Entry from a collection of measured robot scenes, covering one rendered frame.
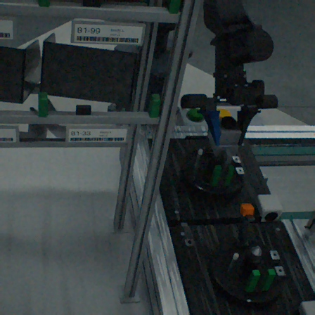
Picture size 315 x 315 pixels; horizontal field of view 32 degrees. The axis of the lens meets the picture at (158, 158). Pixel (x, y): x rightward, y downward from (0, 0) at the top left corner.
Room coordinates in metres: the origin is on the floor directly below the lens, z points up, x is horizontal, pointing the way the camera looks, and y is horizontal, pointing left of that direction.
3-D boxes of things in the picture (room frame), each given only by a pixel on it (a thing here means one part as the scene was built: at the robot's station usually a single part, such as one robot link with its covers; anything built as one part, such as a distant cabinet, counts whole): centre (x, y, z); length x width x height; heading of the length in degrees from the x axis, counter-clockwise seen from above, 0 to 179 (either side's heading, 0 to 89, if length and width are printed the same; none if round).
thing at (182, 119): (1.10, -0.13, 0.93); 0.21 x 0.07 x 0.06; 108
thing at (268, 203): (0.81, -0.25, 0.97); 0.05 x 0.05 x 0.04; 18
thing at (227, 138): (0.87, -0.13, 1.09); 0.08 x 0.04 x 0.07; 19
